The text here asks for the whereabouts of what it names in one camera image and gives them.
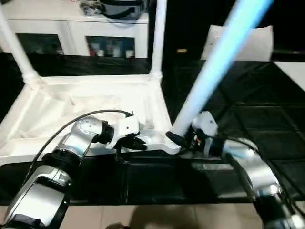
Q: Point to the white plastic table top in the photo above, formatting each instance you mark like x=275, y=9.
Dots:
x=71, y=100

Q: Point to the white plastic table leg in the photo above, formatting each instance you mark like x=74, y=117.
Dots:
x=16, y=43
x=158, y=38
x=224, y=57

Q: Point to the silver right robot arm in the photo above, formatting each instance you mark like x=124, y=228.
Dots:
x=252, y=171

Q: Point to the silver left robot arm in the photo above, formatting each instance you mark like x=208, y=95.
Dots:
x=71, y=152

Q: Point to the black work mat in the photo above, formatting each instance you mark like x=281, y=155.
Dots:
x=267, y=124

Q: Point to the small white jar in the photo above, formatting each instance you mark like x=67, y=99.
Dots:
x=129, y=53

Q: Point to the small brown block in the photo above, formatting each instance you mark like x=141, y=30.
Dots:
x=181, y=50

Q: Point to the flat white board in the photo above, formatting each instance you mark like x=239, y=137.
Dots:
x=293, y=74

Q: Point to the white plastic bag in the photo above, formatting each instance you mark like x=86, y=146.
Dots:
x=259, y=43

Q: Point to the white cabinet with glass doors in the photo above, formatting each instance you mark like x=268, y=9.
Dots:
x=62, y=28

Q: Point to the dark round object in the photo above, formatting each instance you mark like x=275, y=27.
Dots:
x=121, y=7

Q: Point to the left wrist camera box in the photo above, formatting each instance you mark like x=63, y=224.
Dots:
x=125, y=129

